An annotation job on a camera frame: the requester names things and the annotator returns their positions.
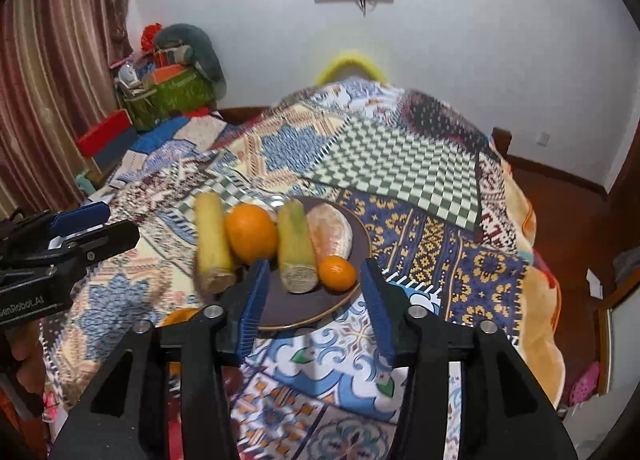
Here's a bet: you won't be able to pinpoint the small tangerine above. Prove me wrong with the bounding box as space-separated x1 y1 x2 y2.
317 256 358 291

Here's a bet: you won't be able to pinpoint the grey plush pillow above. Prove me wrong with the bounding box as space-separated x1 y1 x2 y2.
152 24 227 90

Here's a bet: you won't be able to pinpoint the striped brown curtain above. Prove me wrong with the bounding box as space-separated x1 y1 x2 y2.
0 0 146 221

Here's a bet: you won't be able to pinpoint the colourful patchwork blanket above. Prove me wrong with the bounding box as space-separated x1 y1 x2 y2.
40 80 566 460

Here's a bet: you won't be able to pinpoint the dark purple plate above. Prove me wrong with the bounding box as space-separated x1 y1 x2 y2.
220 196 373 331

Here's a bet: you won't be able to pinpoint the orange box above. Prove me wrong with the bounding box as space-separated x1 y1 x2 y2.
150 64 186 83

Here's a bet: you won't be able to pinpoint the greenish sugarcane piece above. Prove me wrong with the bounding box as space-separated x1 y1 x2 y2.
276 199 320 295

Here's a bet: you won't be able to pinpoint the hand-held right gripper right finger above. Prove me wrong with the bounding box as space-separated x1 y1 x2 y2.
360 257 578 460

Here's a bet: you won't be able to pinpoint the yellow sugarcane piece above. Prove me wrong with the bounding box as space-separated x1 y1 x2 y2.
192 192 238 295

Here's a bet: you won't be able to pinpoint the blue white patterned cloth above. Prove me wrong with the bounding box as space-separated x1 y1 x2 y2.
117 112 231 175

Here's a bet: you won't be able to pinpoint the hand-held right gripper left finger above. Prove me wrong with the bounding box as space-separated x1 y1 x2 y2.
47 259 272 460

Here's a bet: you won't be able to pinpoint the orange with sticker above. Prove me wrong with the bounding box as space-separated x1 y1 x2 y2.
224 204 279 265

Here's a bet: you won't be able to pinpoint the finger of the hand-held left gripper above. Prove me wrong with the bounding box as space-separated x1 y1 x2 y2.
50 202 112 235
70 221 141 263

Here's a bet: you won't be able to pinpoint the person's left hand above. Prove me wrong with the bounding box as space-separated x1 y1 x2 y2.
11 322 43 386

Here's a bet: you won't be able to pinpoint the peeled pomelo segment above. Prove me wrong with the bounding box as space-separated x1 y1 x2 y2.
306 203 353 261

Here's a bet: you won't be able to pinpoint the grey cloth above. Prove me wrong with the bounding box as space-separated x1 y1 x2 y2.
612 247 640 291

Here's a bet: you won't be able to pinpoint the green bag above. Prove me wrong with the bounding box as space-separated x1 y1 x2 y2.
122 68 216 133

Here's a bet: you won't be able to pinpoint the pink slippers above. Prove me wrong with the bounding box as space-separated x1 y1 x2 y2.
570 362 601 406

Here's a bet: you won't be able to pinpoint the red and grey box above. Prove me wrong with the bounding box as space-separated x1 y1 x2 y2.
76 108 139 169

